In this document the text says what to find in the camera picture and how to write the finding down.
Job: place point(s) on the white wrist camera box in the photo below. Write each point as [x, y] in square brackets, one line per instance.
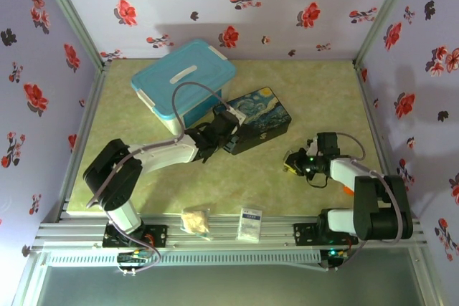
[312, 146]
[237, 115]

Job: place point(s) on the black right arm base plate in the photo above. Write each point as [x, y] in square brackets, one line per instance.
[305, 234]

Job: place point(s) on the starry night painted tin box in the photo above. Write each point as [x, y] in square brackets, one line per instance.
[265, 116]

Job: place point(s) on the aluminium mounting rail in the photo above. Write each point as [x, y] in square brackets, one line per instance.
[276, 230]

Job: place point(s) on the clear bag of beige pieces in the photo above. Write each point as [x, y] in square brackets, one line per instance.
[195, 221]

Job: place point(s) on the white storage box blue lid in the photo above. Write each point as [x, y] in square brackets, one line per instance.
[161, 84]

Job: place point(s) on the white packet with blue label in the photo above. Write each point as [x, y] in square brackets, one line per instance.
[249, 221]

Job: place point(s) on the aluminium table side rail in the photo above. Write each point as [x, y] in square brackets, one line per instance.
[84, 134]

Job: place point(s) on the black controller with green light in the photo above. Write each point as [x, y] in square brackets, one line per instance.
[333, 253]

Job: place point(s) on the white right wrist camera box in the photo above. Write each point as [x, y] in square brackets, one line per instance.
[312, 146]

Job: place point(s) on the green circuit board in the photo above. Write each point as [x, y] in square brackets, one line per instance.
[131, 257]

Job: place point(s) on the aluminium frame corner post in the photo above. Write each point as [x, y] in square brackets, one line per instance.
[68, 12]
[385, 8]

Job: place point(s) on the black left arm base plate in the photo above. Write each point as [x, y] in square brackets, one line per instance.
[157, 234]

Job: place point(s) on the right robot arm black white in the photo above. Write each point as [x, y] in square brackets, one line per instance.
[380, 209]

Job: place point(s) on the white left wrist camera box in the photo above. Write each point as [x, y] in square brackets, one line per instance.
[237, 115]

